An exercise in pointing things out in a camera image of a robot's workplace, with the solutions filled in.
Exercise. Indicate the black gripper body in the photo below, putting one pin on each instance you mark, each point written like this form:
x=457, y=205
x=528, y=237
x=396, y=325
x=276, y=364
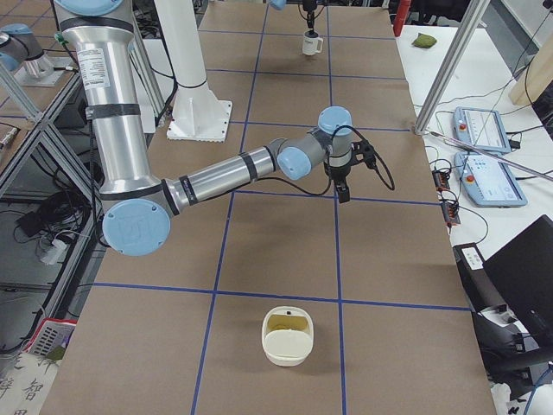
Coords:
x=309, y=18
x=338, y=173

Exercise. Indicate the white HOME mug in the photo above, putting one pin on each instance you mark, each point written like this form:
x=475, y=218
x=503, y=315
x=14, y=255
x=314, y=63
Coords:
x=312, y=44

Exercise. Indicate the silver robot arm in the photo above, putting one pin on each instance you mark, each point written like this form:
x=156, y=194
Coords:
x=139, y=206
x=280, y=4

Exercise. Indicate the red cylinder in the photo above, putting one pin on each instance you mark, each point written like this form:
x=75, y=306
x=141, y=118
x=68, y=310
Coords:
x=403, y=10

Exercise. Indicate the green bean bag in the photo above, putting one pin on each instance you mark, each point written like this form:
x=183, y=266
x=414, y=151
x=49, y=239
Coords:
x=424, y=41

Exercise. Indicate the lower blue teach pendant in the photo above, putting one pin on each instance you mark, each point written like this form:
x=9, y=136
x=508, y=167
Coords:
x=488, y=182

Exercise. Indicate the blue teach pendant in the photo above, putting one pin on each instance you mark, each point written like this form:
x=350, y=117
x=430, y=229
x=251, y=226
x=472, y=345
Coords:
x=481, y=128
x=488, y=182

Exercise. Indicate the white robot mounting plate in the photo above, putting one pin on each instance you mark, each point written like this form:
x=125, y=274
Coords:
x=203, y=123

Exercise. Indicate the upper blue teach pendant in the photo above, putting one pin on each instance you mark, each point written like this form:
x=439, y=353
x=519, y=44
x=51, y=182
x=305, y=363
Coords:
x=481, y=128

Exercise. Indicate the cream plastic bin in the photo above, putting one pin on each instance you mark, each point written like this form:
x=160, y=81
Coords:
x=287, y=347

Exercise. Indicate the black box with label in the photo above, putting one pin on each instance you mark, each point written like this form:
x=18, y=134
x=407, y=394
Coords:
x=479, y=288

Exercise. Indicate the thin metal rod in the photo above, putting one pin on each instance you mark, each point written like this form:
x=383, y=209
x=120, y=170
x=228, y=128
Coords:
x=472, y=148

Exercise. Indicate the brown paper table mat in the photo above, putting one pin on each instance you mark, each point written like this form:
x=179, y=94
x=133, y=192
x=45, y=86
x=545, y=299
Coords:
x=179, y=331

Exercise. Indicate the wooden plank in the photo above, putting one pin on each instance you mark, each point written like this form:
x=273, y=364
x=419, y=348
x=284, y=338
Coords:
x=536, y=77

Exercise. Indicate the white plastic basket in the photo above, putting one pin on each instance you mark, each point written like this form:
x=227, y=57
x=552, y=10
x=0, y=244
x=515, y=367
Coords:
x=51, y=333

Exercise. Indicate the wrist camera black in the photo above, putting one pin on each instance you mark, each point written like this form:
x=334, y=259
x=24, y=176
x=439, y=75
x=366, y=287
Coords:
x=363, y=152

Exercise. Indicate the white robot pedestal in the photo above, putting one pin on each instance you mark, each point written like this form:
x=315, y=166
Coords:
x=180, y=31

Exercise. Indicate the aluminium frame post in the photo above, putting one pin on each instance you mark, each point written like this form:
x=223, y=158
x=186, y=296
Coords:
x=462, y=37

